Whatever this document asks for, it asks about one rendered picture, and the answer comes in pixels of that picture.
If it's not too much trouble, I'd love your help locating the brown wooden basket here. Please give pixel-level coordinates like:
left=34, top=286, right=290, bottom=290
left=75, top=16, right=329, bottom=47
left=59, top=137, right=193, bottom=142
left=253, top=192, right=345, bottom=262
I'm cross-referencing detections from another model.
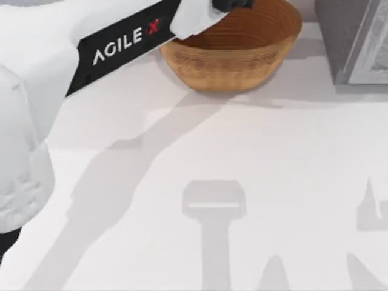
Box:
left=158, top=0, right=303, bottom=93

